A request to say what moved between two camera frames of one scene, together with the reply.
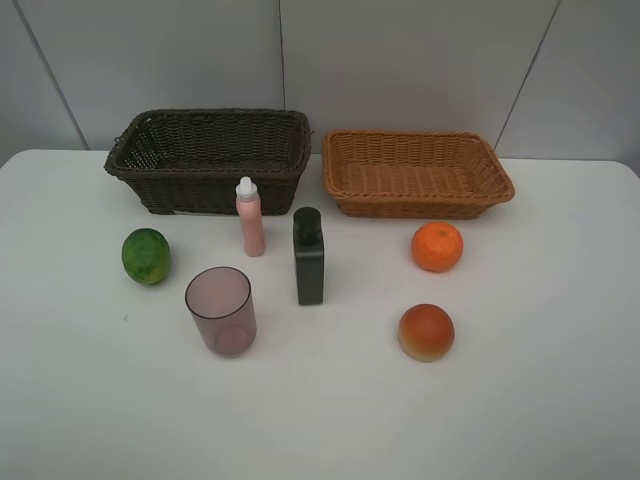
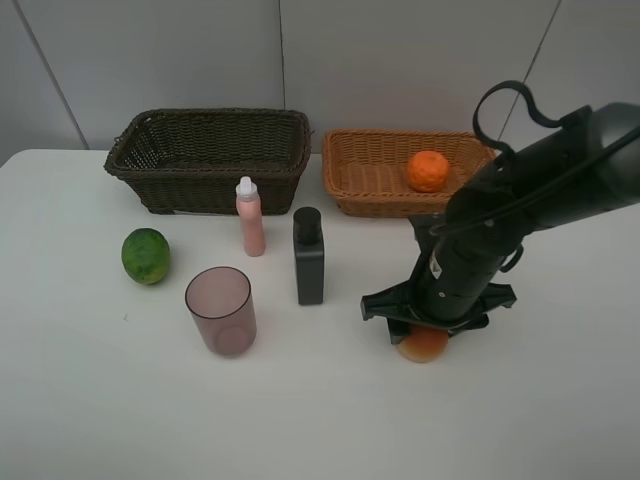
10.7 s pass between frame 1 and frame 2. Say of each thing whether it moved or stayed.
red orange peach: stayed
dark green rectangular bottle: stayed
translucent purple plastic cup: stayed
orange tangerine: moved
